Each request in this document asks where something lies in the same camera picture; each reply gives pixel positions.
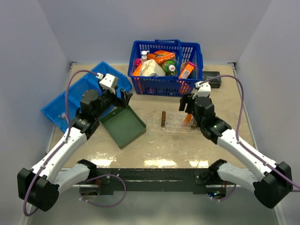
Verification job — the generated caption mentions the orange toothpaste tube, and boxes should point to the orange toothpaste tube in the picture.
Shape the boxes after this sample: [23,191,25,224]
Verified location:
[183,113,192,126]

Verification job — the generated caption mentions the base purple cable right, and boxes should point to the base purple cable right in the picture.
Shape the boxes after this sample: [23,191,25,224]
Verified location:
[210,177,238,202]

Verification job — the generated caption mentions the black box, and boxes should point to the black box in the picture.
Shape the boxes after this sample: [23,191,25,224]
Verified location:
[202,71,222,89]

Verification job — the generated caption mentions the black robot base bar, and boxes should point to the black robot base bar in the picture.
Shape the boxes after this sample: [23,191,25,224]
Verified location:
[69,167,237,196]

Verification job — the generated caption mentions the orange scrub sponge pack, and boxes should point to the orange scrub sponge pack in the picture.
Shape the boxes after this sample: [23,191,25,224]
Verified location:
[132,63,143,76]

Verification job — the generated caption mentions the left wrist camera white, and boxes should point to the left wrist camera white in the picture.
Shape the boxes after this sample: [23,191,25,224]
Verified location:
[97,73,118,93]

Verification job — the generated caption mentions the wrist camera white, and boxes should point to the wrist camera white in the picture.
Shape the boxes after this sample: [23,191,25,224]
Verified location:
[192,82,211,99]
[97,73,118,93]

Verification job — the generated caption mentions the clear glass tray wooden handles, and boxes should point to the clear glass tray wooden handles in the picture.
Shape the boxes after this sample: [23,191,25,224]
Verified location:
[161,111,201,134]

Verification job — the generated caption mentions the crumpled beige paper bag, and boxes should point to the crumpled beige paper bag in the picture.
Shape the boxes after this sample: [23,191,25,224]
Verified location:
[139,60,165,77]

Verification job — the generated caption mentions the orange pink snack box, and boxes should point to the orange pink snack box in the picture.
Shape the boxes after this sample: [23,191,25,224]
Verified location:
[179,61,195,79]

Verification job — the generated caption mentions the green metal tray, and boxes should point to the green metal tray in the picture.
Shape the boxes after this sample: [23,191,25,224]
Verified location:
[100,106,146,149]

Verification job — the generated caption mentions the dark blue shopping basket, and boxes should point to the dark blue shopping basket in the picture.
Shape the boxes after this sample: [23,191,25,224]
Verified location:
[128,39,203,97]

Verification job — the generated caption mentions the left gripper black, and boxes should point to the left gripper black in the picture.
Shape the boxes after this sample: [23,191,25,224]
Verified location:
[94,86,132,119]

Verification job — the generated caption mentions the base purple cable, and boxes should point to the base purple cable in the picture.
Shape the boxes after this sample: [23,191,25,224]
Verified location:
[210,177,238,202]
[79,175,127,208]

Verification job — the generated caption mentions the pink carton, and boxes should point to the pink carton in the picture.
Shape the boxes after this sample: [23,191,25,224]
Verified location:
[134,58,142,70]

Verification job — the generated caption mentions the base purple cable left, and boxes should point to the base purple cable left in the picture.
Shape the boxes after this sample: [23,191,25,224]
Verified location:
[79,175,127,208]

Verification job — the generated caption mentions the light blue compartment bin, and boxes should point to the light blue compartment bin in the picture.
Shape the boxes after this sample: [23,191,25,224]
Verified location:
[41,61,132,132]

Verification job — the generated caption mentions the orange cardboard box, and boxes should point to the orange cardboard box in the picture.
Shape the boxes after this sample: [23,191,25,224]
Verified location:
[147,50,175,64]

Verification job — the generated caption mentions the green soda bottle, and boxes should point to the green soda bottle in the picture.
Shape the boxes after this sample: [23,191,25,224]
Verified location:
[161,60,177,75]

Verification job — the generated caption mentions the white pump bottle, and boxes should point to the white pump bottle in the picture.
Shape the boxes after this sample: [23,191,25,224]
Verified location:
[141,50,150,63]

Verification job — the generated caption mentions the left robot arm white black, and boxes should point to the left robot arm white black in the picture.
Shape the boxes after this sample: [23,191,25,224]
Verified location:
[17,89,133,216]

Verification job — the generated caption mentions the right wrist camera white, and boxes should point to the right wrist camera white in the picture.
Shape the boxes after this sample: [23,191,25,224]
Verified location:
[192,82,211,99]

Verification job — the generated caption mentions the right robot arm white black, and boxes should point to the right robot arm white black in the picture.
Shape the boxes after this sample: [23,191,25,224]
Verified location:
[179,94,293,209]

